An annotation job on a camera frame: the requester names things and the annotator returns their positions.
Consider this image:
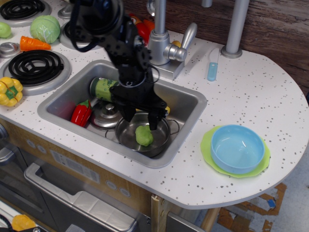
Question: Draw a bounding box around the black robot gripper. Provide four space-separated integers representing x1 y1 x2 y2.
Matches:
111 65 167 131

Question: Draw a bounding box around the green toy broccoli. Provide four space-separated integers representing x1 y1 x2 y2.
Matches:
135 125 154 146

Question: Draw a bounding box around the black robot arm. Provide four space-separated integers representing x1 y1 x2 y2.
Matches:
70 0 167 131

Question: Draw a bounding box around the yellow toy squash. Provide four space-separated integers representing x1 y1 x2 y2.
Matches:
136 106 170 116

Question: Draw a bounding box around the steel pot lid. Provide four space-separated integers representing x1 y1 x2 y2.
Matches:
90 101 122 130

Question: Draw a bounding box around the green labelled toy can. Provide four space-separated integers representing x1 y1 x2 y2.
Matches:
89 77 119 102

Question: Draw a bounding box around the red toy pepper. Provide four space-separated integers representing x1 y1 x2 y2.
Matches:
70 100 92 127

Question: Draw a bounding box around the silver toy faucet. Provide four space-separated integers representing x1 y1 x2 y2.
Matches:
146 0 197 80

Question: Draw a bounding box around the silver metal sink basin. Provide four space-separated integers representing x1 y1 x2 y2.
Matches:
38 60 207 168

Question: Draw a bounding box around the green plastic plate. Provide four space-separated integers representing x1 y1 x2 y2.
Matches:
200 126 270 178

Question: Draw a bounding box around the blue plastic bowl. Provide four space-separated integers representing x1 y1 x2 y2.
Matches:
211 125 265 174

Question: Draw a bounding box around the black front stove burner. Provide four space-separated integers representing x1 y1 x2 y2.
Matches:
0 50 71 96

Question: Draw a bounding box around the black rear right burner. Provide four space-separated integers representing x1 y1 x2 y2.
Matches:
59 22 88 50

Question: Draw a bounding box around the silver rear stove knob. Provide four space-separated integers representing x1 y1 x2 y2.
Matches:
57 4 73 19

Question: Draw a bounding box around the silver stove knob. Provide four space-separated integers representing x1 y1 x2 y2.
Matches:
57 4 73 19
0 42 21 58

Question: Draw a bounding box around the green toy cabbage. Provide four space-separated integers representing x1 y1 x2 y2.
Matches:
30 15 61 44

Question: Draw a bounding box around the yellow toy bell pepper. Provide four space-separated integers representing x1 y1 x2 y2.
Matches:
0 77 23 107

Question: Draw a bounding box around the orange toy carrot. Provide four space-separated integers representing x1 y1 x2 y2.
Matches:
20 36 51 51

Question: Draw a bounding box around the grey support pole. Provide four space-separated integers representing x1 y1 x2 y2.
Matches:
221 0 250 59

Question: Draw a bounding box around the light green toy apple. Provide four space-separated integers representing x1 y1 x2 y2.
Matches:
0 22 12 38

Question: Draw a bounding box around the yellow object bottom left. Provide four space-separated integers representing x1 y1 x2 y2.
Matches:
12 215 36 232

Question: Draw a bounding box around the black rear left burner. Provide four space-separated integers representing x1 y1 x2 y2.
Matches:
0 0 51 28

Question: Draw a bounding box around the steel pan with handles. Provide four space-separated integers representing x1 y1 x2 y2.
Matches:
114 111 180 158

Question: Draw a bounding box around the blue handled toy knife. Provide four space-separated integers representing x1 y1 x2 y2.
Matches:
207 48 220 81

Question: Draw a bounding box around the silver oven door handle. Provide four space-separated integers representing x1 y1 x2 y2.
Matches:
24 163 139 232

